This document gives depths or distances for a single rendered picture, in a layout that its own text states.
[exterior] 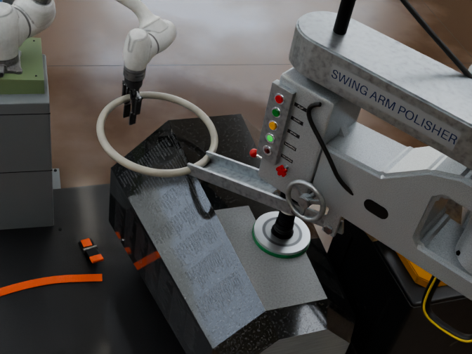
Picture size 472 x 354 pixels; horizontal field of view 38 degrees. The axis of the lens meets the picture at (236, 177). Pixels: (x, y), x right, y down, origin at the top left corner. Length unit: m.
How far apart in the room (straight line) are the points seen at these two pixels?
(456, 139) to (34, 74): 1.96
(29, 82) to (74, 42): 1.96
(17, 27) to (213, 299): 1.45
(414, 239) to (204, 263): 0.82
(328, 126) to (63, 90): 2.79
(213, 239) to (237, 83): 2.40
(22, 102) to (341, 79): 1.62
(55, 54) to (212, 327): 2.94
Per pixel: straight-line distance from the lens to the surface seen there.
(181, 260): 2.60
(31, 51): 3.33
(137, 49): 2.70
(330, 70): 1.95
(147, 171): 2.57
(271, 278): 2.41
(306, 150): 2.12
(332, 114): 2.02
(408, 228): 2.07
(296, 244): 2.50
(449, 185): 1.93
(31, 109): 3.14
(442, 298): 2.73
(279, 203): 2.37
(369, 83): 1.90
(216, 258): 2.50
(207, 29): 5.38
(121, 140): 4.18
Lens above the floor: 2.65
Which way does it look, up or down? 41 degrees down
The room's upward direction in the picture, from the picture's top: 12 degrees clockwise
